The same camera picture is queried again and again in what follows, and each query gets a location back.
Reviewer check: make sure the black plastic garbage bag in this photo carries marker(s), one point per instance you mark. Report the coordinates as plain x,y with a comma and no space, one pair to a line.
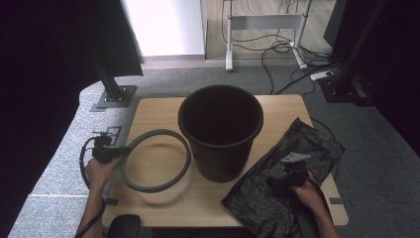
257,198

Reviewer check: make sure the black stand with black base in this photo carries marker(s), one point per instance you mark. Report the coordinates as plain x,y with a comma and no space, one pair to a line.
343,91

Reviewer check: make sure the white panel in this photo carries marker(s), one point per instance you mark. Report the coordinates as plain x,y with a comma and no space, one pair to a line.
165,26

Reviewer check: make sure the dark curtain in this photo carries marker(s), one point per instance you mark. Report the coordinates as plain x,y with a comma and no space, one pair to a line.
396,82

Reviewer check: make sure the black curtain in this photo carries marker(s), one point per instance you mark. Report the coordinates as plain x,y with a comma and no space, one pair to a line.
49,66

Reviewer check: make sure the grey metal desk frame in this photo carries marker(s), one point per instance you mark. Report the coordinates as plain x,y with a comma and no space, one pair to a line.
264,22

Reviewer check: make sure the dark plastic trash bin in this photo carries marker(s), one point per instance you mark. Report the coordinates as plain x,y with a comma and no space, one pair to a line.
221,162

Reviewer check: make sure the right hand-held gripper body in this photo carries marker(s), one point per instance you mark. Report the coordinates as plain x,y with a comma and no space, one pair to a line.
295,173

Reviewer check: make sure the person's right hand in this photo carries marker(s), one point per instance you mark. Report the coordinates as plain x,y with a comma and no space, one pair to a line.
310,196

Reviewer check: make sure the grey tape strip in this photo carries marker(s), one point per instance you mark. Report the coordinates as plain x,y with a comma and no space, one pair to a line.
337,200
111,201

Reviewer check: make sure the white power strip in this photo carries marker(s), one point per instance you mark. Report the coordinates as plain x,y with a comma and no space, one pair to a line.
322,75

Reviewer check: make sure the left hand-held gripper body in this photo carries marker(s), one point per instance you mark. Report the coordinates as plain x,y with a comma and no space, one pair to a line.
103,150

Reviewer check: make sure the person's left hand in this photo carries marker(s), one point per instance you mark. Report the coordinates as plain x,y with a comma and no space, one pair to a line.
100,175

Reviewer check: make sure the black post with grey base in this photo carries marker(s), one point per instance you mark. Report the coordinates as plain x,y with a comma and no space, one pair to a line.
114,97

